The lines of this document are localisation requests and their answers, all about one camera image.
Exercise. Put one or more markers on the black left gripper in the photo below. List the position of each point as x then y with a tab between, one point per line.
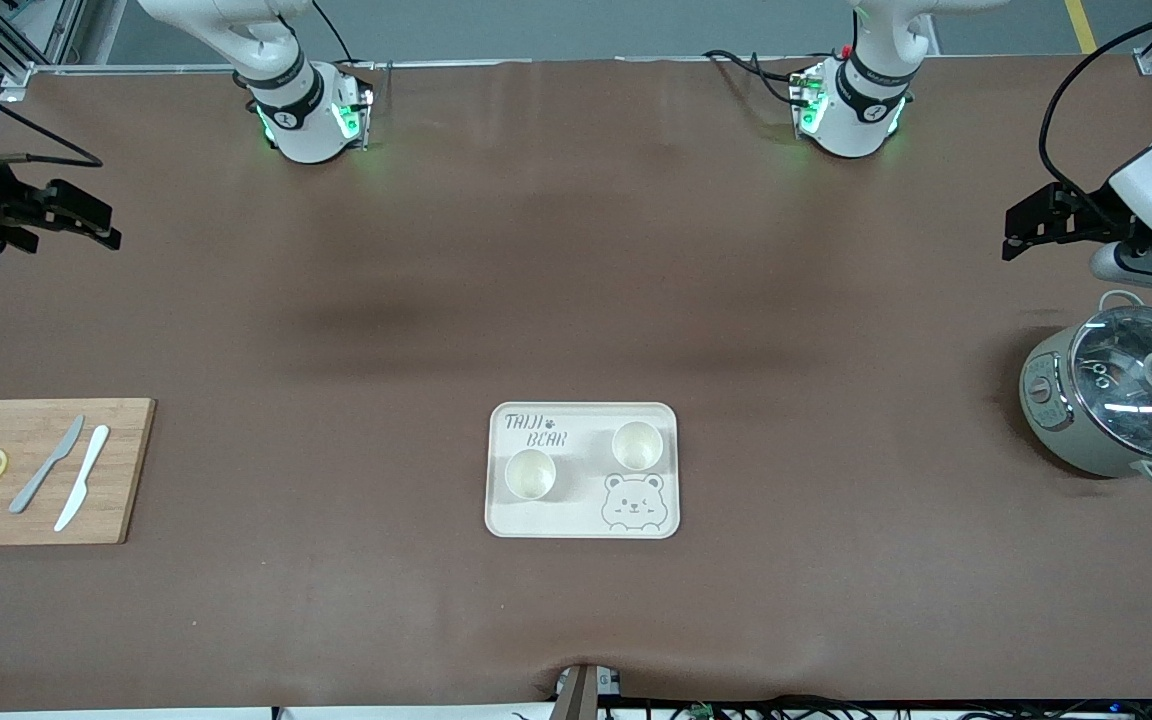
1094	212

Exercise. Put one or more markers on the white plastic cup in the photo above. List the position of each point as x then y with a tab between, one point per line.
637	448
530	478

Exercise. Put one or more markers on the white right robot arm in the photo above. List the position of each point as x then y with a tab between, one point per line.
301	130

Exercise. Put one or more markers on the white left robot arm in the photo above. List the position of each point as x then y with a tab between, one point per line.
851	125

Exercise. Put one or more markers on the white bear print tray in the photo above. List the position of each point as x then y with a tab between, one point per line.
536	520

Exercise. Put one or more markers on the glass pot lid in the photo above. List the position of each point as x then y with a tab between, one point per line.
1126	390

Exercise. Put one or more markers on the grey-green electric cooking pot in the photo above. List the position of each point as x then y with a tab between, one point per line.
1066	440

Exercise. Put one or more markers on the grey plastic knife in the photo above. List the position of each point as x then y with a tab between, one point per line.
64	440

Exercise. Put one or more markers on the white plastic knife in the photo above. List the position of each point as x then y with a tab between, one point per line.
89	460

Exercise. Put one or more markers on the bamboo cutting board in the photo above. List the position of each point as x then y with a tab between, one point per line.
116	480

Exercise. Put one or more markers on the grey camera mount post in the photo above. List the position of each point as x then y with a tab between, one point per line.
581	695

